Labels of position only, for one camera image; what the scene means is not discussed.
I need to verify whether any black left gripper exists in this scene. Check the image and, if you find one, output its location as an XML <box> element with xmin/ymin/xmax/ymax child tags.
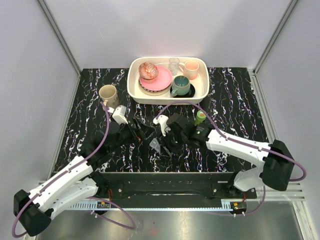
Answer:
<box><xmin>108</xmin><ymin>116</ymin><xmax>155</xmax><ymax>153</ymax></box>

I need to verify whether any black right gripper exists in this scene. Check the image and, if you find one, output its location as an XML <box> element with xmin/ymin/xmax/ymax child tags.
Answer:
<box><xmin>156</xmin><ymin>126</ymin><xmax>187</xmax><ymax>157</ymax></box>

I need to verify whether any clear weekly pill organizer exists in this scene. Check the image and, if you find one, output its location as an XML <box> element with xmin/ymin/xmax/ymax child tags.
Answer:
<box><xmin>149</xmin><ymin>138</ymin><xmax>161</xmax><ymax>154</ymax></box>

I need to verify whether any green pill bottle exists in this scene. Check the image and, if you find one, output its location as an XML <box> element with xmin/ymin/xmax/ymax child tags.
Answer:
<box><xmin>194</xmin><ymin>115</ymin><xmax>207</xmax><ymax>126</ymax></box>

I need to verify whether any green bottle cap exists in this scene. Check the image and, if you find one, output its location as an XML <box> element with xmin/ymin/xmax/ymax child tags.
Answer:
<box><xmin>196</xmin><ymin>110</ymin><xmax>207</xmax><ymax>120</ymax></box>

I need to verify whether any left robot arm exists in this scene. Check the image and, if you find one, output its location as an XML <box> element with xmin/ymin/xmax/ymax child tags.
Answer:
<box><xmin>13</xmin><ymin>118</ymin><xmax>154</xmax><ymax>237</ymax></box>

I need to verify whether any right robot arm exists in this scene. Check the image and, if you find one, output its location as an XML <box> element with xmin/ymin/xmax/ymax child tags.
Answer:
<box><xmin>153</xmin><ymin>113</ymin><xmax>294</xmax><ymax>199</ymax></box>

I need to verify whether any striped rim ceramic plate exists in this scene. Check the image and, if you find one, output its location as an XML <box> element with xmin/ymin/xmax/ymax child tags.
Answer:
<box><xmin>138</xmin><ymin>77</ymin><xmax>172</xmax><ymax>96</ymax></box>

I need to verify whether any black saucer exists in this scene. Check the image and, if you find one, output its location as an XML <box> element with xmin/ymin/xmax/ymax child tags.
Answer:
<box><xmin>170</xmin><ymin>84</ymin><xmax>196</xmax><ymax>98</ymax></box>

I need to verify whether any teal glazed ceramic mug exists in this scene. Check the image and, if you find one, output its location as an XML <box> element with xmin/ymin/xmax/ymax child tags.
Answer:
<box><xmin>170</xmin><ymin>75</ymin><xmax>191</xmax><ymax>97</ymax></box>

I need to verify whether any white rectangular dish tub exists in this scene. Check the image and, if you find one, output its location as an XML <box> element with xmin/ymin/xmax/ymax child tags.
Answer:
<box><xmin>127</xmin><ymin>56</ymin><xmax>210</xmax><ymax>105</ymax></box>

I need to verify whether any pink ceramic plate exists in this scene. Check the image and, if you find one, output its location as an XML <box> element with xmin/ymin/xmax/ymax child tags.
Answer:
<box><xmin>139</xmin><ymin>66</ymin><xmax>173</xmax><ymax>92</ymax></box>

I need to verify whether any cream illustrated ceramic mug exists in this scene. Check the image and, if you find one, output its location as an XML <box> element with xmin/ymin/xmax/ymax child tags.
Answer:
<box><xmin>98</xmin><ymin>84</ymin><xmax>120</xmax><ymax>109</ymax></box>

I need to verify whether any red patterned ceramic bowl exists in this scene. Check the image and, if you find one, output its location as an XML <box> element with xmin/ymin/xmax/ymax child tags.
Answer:
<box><xmin>138</xmin><ymin>62</ymin><xmax>159</xmax><ymax>82</ymax></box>

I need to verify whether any pink ceramic mug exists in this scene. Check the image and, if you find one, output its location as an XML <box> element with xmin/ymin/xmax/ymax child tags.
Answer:
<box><xmin>179</xmin><ymin>60</ymin><xmax>200</xmax><ymax>80</ymax></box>

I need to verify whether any clear drinking glass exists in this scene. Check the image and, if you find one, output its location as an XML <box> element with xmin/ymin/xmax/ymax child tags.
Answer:
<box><xmin>168</xmin><ymin>57</ymin><xmax>180</xmax><ymax>76</ymax></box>

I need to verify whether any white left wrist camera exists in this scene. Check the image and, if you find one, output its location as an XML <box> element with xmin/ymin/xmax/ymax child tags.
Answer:
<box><xmin>112</xmin><ymin>105</ymin><xmax>128</xmax><ymax>125</ymax></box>

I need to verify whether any slotted cable duct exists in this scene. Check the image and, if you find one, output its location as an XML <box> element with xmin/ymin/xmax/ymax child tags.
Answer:
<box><xmin>68</xmin><ymin>199</ymin><xmax>111</xmax><ymax>211</ymax></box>

